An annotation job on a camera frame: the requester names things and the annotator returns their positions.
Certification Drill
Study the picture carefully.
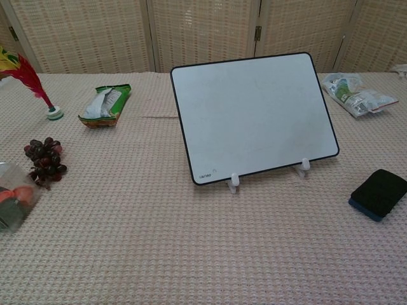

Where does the black whiteboard eraser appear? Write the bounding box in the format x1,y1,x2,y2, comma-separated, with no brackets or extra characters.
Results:
348,168,407,223

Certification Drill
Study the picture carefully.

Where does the red yellow feather shuttlecock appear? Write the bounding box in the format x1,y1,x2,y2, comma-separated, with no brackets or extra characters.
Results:
0,46,65,122

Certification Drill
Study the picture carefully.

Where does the dark red grape bunch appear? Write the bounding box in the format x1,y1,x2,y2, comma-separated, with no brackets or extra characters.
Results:
24,137,68,191

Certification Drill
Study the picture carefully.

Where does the beige woven tablecloth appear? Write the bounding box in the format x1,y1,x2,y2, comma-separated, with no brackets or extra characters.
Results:
0,71,407,305

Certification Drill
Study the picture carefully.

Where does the clear red candy packet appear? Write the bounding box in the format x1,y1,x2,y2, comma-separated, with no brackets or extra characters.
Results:
0,161,41,235

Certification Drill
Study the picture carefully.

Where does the clear white green snack packet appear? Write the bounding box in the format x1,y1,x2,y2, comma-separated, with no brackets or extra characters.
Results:
321,72,399,120

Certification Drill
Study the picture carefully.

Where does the white plastic board stand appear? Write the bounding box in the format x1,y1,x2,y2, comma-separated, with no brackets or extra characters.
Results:
226,158,312,194

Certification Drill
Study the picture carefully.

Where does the green white snack bag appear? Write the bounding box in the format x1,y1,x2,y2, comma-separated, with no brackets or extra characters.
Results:
78,83,132,130

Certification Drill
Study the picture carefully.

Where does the white whiteboard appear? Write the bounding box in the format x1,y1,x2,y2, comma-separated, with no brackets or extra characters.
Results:
170,51,341,186

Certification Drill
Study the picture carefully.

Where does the woven bamboo folding screen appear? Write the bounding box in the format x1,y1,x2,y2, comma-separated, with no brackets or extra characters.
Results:
0,0,407,74

